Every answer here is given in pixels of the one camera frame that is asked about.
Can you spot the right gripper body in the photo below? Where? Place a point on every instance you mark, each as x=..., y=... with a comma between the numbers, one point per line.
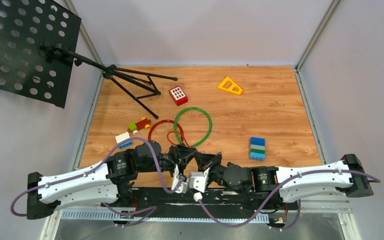
x=215, y=173

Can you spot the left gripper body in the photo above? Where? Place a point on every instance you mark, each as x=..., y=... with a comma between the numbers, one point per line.
x=173, y=155

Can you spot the red cable lock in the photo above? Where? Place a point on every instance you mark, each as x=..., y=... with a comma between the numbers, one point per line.
x=149, y=137

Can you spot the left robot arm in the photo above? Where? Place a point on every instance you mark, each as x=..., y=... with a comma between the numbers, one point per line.
x=107, y=182

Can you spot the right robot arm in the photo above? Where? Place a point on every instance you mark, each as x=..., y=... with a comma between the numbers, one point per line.
x=281, y=184

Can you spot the red green toy car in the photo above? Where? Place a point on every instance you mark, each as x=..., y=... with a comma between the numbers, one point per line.
x=135, y=127

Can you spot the blue green white brick stack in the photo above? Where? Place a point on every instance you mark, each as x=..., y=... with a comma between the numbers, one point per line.
x=257, y=148

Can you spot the white blue toy brick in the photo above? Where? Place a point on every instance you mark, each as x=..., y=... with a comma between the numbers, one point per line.
x=123, y=140

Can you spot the red window toy brick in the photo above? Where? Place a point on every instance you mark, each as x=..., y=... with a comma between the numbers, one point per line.
x=178, y=96

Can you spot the yellow triangular toy piece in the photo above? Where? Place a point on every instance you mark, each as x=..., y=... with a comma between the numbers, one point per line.
x=229, y=86

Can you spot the black perforated music stand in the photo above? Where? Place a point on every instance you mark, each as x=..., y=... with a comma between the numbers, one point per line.
x=38, y=40

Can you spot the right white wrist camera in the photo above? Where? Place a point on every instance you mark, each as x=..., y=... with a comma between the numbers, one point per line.
x=198, y=181

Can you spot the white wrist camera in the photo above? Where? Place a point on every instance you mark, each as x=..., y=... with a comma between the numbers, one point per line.
x=198, y=181
x=179, y=181

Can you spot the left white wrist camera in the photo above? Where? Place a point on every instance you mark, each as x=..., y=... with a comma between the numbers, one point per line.
x=179, y=181

